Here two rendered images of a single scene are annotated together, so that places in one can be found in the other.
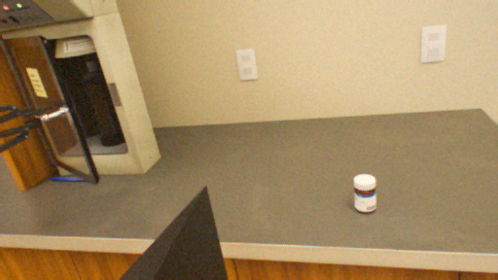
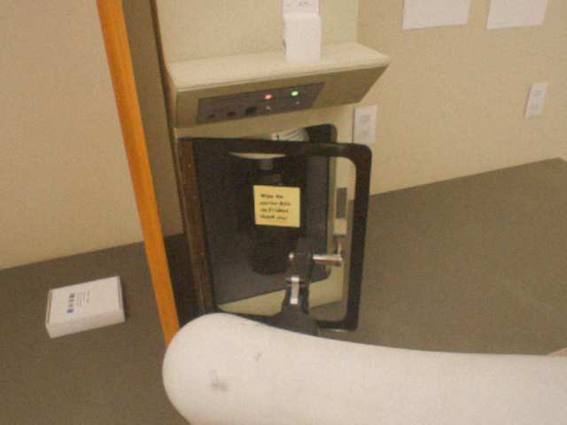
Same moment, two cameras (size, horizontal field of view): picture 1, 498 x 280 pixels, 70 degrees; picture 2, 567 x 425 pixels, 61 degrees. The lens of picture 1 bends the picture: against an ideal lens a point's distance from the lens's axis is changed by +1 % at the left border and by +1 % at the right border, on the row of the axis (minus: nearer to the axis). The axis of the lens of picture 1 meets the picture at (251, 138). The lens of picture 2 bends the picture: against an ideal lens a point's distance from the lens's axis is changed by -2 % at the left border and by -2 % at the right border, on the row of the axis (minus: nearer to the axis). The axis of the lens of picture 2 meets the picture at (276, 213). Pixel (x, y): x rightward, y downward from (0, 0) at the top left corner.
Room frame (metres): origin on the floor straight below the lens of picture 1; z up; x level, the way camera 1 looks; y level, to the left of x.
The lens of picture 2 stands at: (0.39, 0.94, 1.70)
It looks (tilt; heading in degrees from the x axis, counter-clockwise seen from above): 32 degrees down; 325
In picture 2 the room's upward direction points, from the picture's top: 2 degrees counter-clockwise
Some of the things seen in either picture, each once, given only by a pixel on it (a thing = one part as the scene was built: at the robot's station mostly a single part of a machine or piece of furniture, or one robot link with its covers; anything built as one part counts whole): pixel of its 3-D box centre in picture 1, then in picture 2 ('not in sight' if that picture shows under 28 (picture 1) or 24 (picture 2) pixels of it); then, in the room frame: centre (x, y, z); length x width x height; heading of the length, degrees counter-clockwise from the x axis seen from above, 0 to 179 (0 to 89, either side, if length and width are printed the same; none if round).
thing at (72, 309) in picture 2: not in sight; (86, 305); (1.30, 0.83, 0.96); 0.16 x 0.12 x 0.04; 72
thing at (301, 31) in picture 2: not in sight; (301, 36); (0.97, 0.48, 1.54); 0.05 x 0.05 x 0.06; 59
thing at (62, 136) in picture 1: (50, 111); (277, 244); (0.97, 0.54, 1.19); 0.30 x 0.01 x 0.40; 45
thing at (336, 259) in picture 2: (47, 114); (317, 252); (0.89, 0.51, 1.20); 0.10 x 0.05 x 0.03; 45
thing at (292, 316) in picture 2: not in sight; (293, 324); (0.79, 0.64, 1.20); 0.09 x 0.07 x 0.08; 136
